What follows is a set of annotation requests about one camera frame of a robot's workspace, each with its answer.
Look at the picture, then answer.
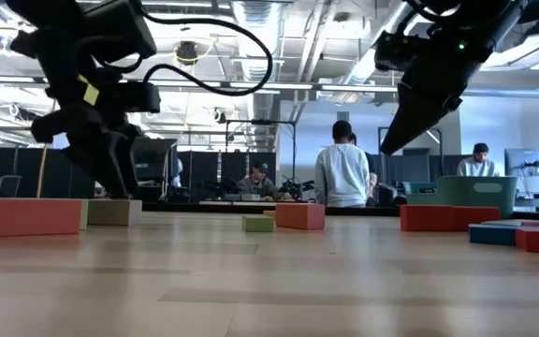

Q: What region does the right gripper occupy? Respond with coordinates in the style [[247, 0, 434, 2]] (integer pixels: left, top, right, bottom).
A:
[[380, 44, 485, 154]]

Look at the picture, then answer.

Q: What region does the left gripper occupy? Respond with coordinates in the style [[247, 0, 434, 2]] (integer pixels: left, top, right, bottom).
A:
[[29, 99, 145, 197]]

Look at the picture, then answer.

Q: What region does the large beige block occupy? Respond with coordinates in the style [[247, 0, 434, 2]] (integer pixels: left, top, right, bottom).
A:
[[86, 198, 143, 227]]

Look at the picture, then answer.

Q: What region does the large red block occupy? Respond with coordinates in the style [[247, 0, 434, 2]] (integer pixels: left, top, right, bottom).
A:
[[274, 202, 327, 231], [0, 197, 83, 238]]

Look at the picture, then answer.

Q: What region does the medium blue block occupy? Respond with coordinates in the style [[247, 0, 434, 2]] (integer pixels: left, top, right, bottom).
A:
[[468, 224, 518, 246]]

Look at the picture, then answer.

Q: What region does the medium green block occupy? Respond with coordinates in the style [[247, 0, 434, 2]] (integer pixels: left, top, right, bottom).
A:
[[241, 213, 276, 233]]

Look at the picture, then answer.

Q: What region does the large black monitor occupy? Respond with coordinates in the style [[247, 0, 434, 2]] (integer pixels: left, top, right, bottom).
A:
[[131, 138, 179, 186]]

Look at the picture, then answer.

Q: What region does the white building column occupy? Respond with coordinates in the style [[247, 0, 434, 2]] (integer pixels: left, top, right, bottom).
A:
[[51, 133, 72, 151]]

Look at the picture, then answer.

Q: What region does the person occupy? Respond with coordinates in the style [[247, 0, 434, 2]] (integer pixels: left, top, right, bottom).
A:
[[313, 119, 371, 209], [235, 161, 281, 203], [456, 142, 501, 178], [347, 132, 379, 208]]

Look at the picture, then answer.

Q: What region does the green plastic bin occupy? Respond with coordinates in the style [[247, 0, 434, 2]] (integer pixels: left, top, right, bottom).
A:
[[402, 175, 518, 219]]

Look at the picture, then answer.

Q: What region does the grey ceiling pipe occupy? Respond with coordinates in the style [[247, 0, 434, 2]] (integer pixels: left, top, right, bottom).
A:
[[460, 88, 539, 100]]

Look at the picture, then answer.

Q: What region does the grey office chair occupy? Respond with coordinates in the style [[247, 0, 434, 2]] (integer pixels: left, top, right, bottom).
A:
[[0, 175, 23, 198]]

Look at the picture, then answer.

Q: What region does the black round ceiling device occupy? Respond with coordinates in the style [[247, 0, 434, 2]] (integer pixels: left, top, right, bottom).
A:
[[175, 40, 199, 66]]

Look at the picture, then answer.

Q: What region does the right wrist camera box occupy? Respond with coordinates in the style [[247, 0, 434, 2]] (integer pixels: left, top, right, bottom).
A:
[[373, 30, 421, 72]]

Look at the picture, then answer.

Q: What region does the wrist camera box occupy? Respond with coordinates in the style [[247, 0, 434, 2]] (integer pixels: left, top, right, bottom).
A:
[[373, 30, 421, 72], [109, 81, 162, 114]]

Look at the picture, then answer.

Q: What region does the yellow cable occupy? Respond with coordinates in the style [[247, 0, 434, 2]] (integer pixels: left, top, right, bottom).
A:
[[35, 142, 51, 199]]

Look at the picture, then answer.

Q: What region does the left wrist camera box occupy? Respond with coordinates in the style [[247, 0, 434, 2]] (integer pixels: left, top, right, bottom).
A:
[[109, 81, 162, 114]]

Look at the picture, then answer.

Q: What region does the black table frame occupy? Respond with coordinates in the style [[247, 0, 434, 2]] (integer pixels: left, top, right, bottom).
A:
[[0, 198, 411, 218]]

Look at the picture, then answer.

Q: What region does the silver round ceiling duct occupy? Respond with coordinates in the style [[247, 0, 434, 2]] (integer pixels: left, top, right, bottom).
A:
[[229, 0, 284, 152], [371, 0, 415, 34]]

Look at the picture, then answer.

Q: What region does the black left camera cable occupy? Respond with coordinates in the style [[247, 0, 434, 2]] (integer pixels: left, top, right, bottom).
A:
[[140, 11, 275, 98]]

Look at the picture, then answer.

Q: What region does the black tube frame stand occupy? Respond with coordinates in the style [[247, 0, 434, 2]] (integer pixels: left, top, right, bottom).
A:
[[225, 119, 298, 202]]

